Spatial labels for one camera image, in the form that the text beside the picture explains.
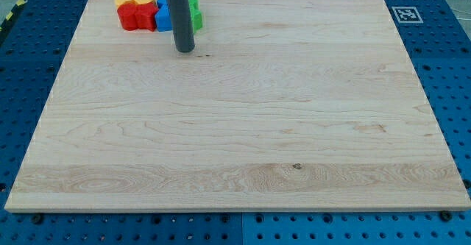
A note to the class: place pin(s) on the red star block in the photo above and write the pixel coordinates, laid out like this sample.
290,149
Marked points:
145,16

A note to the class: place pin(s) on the blue front block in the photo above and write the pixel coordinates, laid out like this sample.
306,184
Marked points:
163,20

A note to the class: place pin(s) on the green block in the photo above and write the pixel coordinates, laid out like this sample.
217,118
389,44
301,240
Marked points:
193,4
196,19

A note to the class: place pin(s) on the red round block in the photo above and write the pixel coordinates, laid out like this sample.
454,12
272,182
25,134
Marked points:
126,15

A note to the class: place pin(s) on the blue rear block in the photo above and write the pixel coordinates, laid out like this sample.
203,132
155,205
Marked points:
161,3

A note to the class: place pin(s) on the blue block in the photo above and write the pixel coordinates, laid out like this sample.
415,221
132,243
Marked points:
161,3
163,20

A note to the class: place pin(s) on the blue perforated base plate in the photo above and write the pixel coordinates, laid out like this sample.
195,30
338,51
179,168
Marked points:
30,59

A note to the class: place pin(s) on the green rear block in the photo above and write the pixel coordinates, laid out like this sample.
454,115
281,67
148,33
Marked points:
193,4

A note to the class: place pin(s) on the large wooden board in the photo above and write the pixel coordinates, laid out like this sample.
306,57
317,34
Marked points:
283,105

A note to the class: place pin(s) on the white fiducial marker tag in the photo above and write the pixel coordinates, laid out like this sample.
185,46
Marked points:
407,15

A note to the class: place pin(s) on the green front block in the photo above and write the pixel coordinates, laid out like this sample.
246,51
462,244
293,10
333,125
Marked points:
196,19

